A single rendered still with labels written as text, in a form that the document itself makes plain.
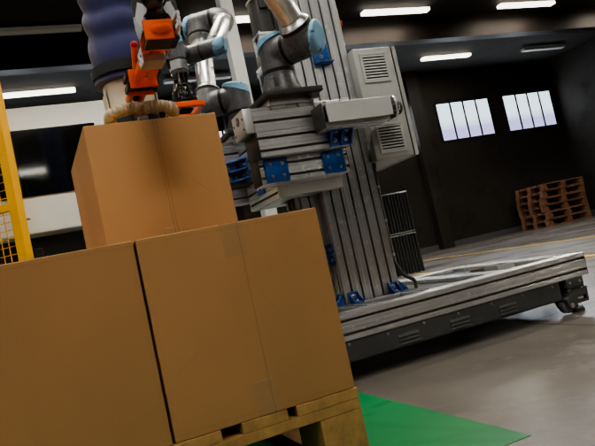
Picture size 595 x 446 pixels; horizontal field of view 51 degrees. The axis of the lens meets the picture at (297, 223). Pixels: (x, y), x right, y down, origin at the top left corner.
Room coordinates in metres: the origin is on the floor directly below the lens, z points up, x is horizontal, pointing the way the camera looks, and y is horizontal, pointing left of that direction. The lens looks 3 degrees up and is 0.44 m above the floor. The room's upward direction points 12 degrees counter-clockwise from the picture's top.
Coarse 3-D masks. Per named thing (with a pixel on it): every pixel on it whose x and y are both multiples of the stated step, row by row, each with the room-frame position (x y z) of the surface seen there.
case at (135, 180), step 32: (96, 128) 1.77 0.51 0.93; (128, 128) 1.81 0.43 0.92; (160, 128) 1.85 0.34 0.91; (192, 128) 1.89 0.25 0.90; (96, 160) 1.76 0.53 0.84; (128, 160) 1.80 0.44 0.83; (160, 160) 1.84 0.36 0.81; (192, 160) 1.88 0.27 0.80; (224, 160) 1.92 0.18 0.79; (96, 192) 1.76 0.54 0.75; (128, 192) 1.79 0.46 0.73; (160, 192) 1.83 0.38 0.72; (192, 192) 1.87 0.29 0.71; (224, 192) 1.91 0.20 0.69; (96, 224) 1.89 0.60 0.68; (128, 224) 1.79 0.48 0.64; (160, 224) 1.82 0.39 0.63; (192, 224) 1.86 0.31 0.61
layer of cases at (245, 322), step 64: (64, 256) 1.16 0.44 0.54; (128, 256) 1.20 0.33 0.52; (192, 256) 1.25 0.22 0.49; (256, 256) 1.30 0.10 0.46; (320, 256) 1.36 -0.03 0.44; (0, 320) 1.11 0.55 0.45; (64, 320) 1.15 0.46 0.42; (128, 320) 1.19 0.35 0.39; (192, 320) 1.24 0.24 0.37; (256, 320) 1.29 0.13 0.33; (320, 320) 1.35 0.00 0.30; (0, 384) 1.10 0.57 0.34; (64, 384) 1.14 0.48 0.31; (128, 384) 1.19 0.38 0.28; (192, 384) 1.23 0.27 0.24; (256, 384) 1.28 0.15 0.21; (320, 384) 1.33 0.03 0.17
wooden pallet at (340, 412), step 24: (288, 408) 1.36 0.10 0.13; (312, 408) 1.32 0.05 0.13; (336, 408) 1.34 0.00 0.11; (360, 408) 1.36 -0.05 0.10; (216, 432) 1.24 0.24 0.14; (240, 432) 1.28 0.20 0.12; (264, 432) 1.28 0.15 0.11; (288, 432) 1.59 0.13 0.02; (312, 432) 1.38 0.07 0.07; (336, 432) 1.34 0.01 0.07; (360, 432) 1.36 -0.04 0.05
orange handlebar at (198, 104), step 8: (160, 24) 1.50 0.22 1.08; (168, 24) 1.51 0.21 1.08; (152, 32) 1.50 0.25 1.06; (136, 64) 1.75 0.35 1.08; (136, 72) 1.76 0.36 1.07; (144, 72) 1.75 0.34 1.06; (152, 72) 1.77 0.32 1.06; (136, 80) 1.82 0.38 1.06; (128, 96) 1.97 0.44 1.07; (144, 96) 2.00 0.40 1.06; (184, 104) 2.21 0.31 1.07; (192, 104) 2.22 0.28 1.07; (200, 104) 2.23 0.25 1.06; (192, 112) 2.36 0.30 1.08
